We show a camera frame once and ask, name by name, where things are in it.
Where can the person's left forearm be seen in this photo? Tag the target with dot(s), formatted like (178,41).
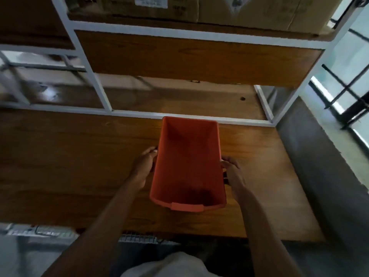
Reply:
(95,230)

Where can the person's white shirt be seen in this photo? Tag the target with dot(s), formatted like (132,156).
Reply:
(170,265)

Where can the person's right hand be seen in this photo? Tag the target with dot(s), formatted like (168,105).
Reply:
(233,177)

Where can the wooden shelf board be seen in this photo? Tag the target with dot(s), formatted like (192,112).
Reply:
(199,59)

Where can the person's left fingers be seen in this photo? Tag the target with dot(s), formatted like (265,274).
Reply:
(151,151)

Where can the orange plastic bin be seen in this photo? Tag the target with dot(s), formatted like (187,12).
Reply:
(187,167)

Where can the black window grille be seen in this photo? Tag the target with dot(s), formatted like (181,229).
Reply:
(347,92)

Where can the person's right fingers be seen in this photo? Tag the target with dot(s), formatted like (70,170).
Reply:
(227,167)

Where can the person's left hand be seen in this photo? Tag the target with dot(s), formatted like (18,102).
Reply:
(143,167)

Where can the large brown cardboard box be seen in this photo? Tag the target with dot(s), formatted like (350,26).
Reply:
(268,12)

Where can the white metal shelf frame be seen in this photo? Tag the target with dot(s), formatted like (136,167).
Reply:
(184,34)

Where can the person's right forearm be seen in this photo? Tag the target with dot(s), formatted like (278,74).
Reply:
(265,236)

